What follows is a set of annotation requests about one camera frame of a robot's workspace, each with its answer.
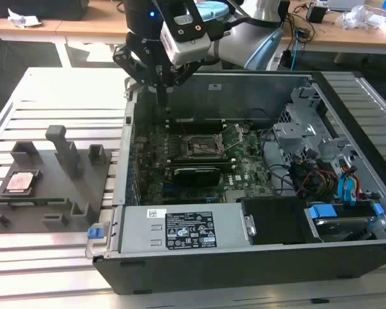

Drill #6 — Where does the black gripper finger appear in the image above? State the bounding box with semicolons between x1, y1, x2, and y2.
165;62;198;106
112;44;167;108

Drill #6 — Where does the metal socket cover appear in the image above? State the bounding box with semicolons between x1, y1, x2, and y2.
218;124;246;153

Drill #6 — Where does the silver CPU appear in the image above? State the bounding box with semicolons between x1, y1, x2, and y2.
5;172;35;195

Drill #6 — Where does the CPU socket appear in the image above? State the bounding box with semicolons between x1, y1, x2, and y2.
185;132;225;161

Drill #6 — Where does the wooden desk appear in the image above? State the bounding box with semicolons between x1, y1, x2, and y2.
0;12;194;44
281;0;386;55

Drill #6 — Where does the black bag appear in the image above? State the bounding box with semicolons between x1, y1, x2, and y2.
0;0;90;21

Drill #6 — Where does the black graphics card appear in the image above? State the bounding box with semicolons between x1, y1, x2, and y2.
170;165;223;188

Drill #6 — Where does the crumpled white paper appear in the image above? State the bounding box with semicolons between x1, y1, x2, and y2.
6;8;43;27

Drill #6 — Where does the green motherboard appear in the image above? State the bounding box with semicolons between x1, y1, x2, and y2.
133;124;277;207

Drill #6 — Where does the metal drive cage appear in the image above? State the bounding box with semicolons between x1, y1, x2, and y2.
263;86;361;168

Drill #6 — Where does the small black box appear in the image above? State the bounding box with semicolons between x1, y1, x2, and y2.
306;3;328;24

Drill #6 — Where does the grey parts rack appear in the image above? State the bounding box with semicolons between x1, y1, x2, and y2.
0;124;113;234

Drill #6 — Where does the grey power supply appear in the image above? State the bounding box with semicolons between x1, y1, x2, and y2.
107;201;257;258

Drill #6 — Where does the clear plastic bag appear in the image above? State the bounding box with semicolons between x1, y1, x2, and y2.
336;5;383;30

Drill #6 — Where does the black PC case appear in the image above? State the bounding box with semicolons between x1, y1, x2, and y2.
85;69;386;296

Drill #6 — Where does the hard disk in blue carrier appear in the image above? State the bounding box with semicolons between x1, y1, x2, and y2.
305;201;386;244

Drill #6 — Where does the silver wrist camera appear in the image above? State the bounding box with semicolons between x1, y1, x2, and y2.
160;22;212;65

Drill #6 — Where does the blue cable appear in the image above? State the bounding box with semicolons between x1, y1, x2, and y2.
291;27;300;70

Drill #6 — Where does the red yellow wire bundle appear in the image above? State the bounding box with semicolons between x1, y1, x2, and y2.
295;169;339;198

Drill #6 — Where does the blue flat wire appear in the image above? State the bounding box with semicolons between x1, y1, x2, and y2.
336;165;360;207

